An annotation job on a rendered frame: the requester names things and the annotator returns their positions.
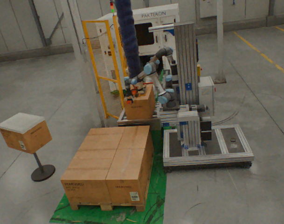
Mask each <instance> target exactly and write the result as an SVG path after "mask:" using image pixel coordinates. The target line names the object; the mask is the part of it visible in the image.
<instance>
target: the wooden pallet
mask: <svg viewBox="0 0 284 224"><path fill-rule="evenodd" d="M153 159H154V147H153V150H152V156H151V162H150V167H149V170H148V175H147V181H146V186H145V193H144V198H143V203H87V202H70V205H71V207H72V209H73V210H79V209H80V207H81V204H82V205H100V206H101V209H102V210H108V211H112V210H113V206H114V205H116V206H136V209H137V211H145V203H146V198H147V192H148V189H149V183H150V177H151V172H152V164H153Z"/></svg>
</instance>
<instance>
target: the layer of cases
mask: <svg viewBox="0 0 284 224"><path fill-rule="evenodd" d="M152 150H153V141H152V133H151V128H150V126H128V127H109V128H91V129H90V131H89V133H88V134H87V136H86V138H85V139H84V141H83V142H82V144H81V146H80V147H79V149H78V151H77V152H76V154H75V156H74V158H73V160H72V161H71V163H70V164H69V166H68V167H67V169H66V171H65V172H64V174H63V176H62V177H61V179H60V181H61V183H62V186H63V188H64V191H65V193H66V196H67V198H68V199H69V202H87V203H143V198H144V193H145V186H146V181H147V175H148V170H149V167H150V162H151V156H152Z"/></svg>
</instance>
